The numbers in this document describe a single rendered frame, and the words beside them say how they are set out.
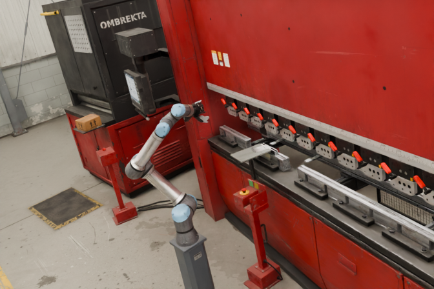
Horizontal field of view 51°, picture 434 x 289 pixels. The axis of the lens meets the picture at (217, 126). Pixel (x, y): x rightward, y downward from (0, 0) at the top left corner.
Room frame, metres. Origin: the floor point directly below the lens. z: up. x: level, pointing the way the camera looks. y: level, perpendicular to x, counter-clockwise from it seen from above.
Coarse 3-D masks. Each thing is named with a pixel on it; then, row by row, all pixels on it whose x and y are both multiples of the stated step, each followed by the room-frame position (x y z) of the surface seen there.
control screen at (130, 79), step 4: (128, 76) 4.17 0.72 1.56; (128, 80) 4.22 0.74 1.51; (132, 80) 4.02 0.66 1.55; (128, 84) 4.27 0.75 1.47; (132, 84) 4.07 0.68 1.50; (132, 88) 4.12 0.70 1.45; (132, 92) 4.16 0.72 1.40; (136, 92) 4.00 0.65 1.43; (132, 96) 4.21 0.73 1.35; (136, 96) 4.04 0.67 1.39; (136, 100) 4.08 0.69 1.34
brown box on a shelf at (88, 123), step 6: (90, 114) 4.81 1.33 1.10; (78, 120) 4.67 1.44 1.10; (84, 120) 4.62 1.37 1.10; (90, 120) 4.61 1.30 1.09; (96, 120) 4.65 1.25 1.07; (78, 126) 4.66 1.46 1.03; (84, 126) 4.56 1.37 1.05; (90, 126) 4.59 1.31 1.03; (96, 126) 4.63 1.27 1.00; (102, 126) 4.64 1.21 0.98; (84, 132) 4.54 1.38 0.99
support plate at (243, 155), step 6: (258, 144) 3.27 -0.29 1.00; (246, 150) 3.20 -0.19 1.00; (252, 150) 3.18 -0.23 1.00; (264, 150) 3.14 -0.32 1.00; (270, 150) 3.12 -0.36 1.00; (234, 156) 3.14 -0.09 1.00; (240, 156) 3.12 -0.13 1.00; (246, 156) 3.10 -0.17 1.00; (252, 156) 3.08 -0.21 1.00; (240, 162) 3.04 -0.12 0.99
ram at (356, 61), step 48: (192, 0) 3.92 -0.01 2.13; (240, 0) 3.15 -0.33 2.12; (288, 0) 2.63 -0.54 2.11; (336, 0) 2.25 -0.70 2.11; (384, 0) 1.96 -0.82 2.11; (432, 0) 1.74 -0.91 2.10; (240, 48) 3.27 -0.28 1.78; (288, 48) 2.69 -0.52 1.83; (336, 48) 2.28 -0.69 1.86; (384, 48) 1.98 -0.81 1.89; (432, 48) 1.74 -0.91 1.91; (288, 96) 2.76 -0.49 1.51; (336, 96) 2.32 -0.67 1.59; (384, 96) 2.00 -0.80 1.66; (432, 96) 1.75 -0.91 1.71; (432, 144) 1.76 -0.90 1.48
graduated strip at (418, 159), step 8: (216, 88) 3.80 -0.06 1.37; (224, 88) 3.65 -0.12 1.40; (240, 96) 3.40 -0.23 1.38; (264, 104) 3.06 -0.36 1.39; (288, 112) 2.79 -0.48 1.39; (304, 120) 2.63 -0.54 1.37; (312, 120) 2.55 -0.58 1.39; (328, 128) 2.42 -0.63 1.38; (336, 128) 2.35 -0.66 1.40; (352, 136) 2.23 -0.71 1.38; (360, 136) 2.17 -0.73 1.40; (376, 144) 2.07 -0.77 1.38; (384, 144) 2.02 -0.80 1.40; (392, 152) 1.97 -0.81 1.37; (400, 152) 1.92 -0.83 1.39; (416, 160) 1.84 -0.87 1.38; (424, 160) 1.80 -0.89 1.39
